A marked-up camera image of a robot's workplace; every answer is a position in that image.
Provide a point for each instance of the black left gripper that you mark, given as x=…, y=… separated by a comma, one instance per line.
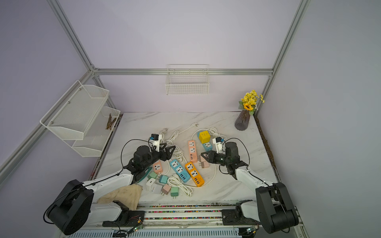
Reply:
x=167, y=155

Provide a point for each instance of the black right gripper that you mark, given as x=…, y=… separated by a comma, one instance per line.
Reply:
x=212, y=158

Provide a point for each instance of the white USB charger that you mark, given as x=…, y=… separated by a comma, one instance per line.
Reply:
x=150, y=183

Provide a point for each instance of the beige plug adapter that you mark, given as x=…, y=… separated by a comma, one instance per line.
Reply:
x=204, y=164
x=201, y=159

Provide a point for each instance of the grey white plug adapter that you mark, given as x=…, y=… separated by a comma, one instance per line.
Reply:
x=156, y=188

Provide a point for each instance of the dusty pink plug adapter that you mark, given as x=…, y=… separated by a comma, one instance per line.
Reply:
x=166, y=189

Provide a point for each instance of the bright green plug adapter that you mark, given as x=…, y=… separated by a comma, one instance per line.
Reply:
x=174, y=191

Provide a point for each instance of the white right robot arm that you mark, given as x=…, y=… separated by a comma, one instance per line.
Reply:
x=272, y=208

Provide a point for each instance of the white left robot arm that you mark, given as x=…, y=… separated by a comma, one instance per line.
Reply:
x=77, y=204

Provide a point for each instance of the teal plug adapter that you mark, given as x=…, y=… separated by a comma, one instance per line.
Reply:
x=163, y=179

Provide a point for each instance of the yellow cube socket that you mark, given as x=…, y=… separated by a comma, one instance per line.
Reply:
x=204, y=137

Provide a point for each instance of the short pink power strip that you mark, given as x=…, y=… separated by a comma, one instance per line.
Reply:
x=157, y=167

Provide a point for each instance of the teal power strip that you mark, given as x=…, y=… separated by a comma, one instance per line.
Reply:
x=207, y=146

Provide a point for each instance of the purple ribbed glass vase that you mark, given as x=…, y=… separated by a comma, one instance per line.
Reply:
x=242, y=121

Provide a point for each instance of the orange power strip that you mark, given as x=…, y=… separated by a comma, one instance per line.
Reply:
x=194, y=174

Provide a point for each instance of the beige cloth glove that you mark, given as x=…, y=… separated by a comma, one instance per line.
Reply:
x=128, y=195

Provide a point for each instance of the brown sticks on shelf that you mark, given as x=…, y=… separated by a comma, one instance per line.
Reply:
x=110, y=122

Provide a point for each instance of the yellow artificial flower bouquet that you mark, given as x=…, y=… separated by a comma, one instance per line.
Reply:
x=250, y=102

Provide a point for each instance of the white mesh two-tier shelf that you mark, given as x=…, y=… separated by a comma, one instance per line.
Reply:
x=80, y=118

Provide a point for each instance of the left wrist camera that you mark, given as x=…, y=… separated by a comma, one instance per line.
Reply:
x=155, y=141

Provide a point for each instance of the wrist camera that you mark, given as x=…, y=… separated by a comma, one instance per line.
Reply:
x=155, y=141
x=218, y=142

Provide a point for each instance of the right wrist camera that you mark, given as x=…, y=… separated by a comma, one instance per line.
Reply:
x=218, y=142

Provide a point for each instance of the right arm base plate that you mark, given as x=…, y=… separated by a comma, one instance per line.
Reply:
x=231, y=217

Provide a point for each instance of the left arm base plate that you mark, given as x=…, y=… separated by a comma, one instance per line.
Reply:
x=126, y=219

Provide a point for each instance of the white wire wall basket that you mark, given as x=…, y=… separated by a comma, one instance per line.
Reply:
x=187, y=79

